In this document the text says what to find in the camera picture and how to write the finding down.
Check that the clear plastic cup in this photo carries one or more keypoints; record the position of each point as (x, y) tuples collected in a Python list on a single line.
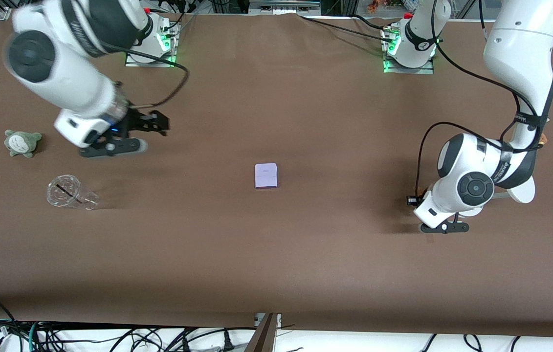
[(67, 192)]

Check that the small orange toy figure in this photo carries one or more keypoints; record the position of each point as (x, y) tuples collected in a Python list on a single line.
[(373, 6)]

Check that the grey green plush toy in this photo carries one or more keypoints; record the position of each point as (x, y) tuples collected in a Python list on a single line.
[(21, 143)]

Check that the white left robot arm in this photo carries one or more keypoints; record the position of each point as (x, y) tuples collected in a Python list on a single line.
[(472, 181)]

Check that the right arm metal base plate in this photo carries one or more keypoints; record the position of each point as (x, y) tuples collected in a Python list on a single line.
[(166, 61)]

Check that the metal frame post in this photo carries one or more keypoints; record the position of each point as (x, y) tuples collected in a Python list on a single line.
[(262, 337)]

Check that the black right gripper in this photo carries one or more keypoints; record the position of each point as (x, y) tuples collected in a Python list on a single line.
[(138, 120)]

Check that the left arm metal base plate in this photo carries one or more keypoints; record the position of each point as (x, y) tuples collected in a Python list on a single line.
[(423, 71)]

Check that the white round phone stand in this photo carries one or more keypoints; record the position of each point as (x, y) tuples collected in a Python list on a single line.
[(525, 193)]

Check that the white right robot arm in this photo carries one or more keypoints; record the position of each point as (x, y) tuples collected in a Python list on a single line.
[(61, 73)]

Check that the brown table cover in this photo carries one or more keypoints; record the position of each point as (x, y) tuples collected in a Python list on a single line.
[(276, 254)]

